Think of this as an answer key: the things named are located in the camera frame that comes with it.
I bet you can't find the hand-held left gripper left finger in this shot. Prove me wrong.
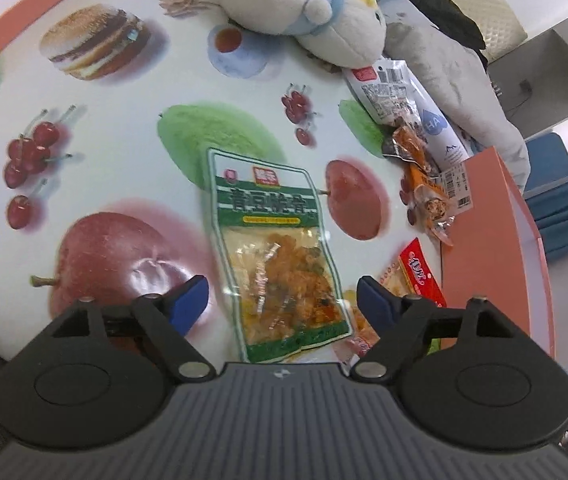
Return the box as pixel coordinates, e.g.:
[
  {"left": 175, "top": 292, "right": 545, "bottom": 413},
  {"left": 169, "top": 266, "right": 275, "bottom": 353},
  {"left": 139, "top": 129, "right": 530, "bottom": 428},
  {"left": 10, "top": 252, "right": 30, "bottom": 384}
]
[{"left": 51, "top": 275, "right": 213, "bottom": 382}]

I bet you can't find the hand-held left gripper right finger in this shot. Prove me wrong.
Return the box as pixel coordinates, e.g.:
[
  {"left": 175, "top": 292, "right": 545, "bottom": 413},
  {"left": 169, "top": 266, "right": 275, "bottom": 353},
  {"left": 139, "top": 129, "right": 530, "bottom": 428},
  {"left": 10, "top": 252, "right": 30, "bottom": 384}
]
[{"left": 351, "top": 275, "right": 521, "bottom": 382}]

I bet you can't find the green snack packet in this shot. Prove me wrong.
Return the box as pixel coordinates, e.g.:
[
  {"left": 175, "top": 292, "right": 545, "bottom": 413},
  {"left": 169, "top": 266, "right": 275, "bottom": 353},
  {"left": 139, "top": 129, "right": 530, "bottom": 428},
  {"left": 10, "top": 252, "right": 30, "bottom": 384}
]
[{"left": 207, "top": 147, "right": 356, "bottom": 364}]

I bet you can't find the red snack packet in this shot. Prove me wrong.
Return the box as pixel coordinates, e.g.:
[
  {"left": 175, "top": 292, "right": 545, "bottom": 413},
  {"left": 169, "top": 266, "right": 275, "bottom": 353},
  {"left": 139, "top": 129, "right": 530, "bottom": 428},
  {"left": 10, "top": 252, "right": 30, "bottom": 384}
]
[{"left": 380, "top": 237, "right": 448, "bottom": 312}]

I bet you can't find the fruit print mat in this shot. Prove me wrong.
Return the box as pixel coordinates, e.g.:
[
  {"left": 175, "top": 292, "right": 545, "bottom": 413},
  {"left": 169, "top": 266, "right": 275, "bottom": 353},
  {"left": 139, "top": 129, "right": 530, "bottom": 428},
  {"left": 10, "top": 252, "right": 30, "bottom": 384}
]
[{"left": 0, "top": 0, "right": 470, "bottom": 366}]

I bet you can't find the orange small snack packet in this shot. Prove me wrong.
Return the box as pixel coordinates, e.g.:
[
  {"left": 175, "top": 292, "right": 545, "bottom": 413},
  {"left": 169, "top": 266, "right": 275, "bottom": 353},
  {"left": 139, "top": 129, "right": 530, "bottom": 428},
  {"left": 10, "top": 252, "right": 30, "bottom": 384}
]
[{"left": 383, "top": 125, "right": 457, "bottom": 247}]

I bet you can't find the blue white packet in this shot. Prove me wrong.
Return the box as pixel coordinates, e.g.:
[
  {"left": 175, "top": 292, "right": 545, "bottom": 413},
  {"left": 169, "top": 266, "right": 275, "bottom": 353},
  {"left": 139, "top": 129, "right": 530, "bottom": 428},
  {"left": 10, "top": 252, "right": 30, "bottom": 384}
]
[{"left": 416, "top": 104, "right": 476, "bottom": 210}]

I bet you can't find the white snack packet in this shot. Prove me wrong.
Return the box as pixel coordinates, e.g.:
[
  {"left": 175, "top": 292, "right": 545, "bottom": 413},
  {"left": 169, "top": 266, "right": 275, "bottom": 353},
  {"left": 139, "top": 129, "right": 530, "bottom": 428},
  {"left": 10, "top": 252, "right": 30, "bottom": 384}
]
[{"left": 341, "top": 59, "right": 424, "bottom": 128}]

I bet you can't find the blue covered chair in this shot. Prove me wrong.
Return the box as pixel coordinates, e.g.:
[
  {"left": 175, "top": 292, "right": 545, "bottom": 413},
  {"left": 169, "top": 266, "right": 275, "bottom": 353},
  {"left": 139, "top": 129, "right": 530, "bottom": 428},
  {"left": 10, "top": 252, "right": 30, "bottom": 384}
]
[{"left": 523, "top": 132, "right": 568, "bottom": 192}]

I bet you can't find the black jacket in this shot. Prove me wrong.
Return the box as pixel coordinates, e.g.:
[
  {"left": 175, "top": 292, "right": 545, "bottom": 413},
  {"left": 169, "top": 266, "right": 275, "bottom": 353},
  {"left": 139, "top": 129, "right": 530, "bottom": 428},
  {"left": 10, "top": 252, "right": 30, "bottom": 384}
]
[{"left": 364, "top": 0, "right": 488, "bottom": 63}]

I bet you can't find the white blue plush toy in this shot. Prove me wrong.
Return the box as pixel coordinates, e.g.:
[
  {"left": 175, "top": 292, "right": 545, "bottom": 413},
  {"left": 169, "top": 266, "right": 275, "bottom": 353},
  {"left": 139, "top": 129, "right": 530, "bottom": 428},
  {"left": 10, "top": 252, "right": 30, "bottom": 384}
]
[{"left": 219, "top": 0, "right": 388, "bottom": 69}]

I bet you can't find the cream quilted headboard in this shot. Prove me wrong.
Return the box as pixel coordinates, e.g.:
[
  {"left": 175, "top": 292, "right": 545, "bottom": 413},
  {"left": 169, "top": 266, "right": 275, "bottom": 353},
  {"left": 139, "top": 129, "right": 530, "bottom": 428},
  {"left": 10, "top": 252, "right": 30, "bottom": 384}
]
[{"left": 436, "top": 0, "right": 530, "bottom": 57}]

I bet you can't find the white wall cabinet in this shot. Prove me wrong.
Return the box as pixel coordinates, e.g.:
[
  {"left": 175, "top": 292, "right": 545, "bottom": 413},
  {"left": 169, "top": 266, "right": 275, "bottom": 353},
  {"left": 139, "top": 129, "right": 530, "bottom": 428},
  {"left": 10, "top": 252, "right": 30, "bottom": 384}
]
[{"left": 485, "top": 27, "right": 568, "bottom": 139}]

